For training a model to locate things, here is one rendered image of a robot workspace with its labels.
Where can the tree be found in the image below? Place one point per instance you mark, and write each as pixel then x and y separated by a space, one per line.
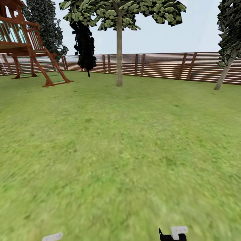
pixel 121 14
pixel 84 46
pixel 42 12
pixel 229 21

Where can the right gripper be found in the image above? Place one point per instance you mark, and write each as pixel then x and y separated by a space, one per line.
pixel 169 237

